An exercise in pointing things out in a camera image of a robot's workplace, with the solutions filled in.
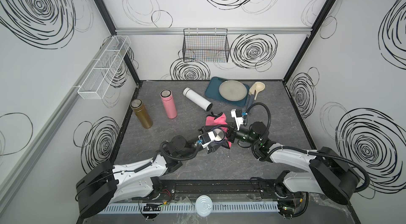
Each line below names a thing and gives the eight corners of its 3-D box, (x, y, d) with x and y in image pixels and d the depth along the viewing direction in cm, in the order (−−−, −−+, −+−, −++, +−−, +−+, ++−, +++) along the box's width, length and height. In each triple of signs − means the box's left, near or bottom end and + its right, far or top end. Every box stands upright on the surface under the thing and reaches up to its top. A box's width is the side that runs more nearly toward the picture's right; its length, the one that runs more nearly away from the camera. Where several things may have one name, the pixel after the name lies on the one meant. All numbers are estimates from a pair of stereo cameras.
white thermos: (182, 95, 113) (181, 91, 109) (188, 91, 116) (187, 86, 112) (207, 112, 104) (207, 108, 100) (212, 107, 107) (212, 103, 103)
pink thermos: (170, 120, 101) (163, 99, 84) (166, 112, 105) (159, 90, 88) (178, 117, 102) (173, 95, 86) (174, 109, 107) (169, 87, 90)
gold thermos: (141, 128, 97) (128, 107, 80) (144, 119, 101) (132, 98, 84) (151, 128, 97) (140, 107, 80) (153, 119, 101) (143, 98, 84)
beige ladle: (245, 94, 112) (246, 92, 110) (256, 81, 120) (257, 79, 118) (255, 100, 109) (255, 97, 107) (265, 86, 117) (266, 84, 115)
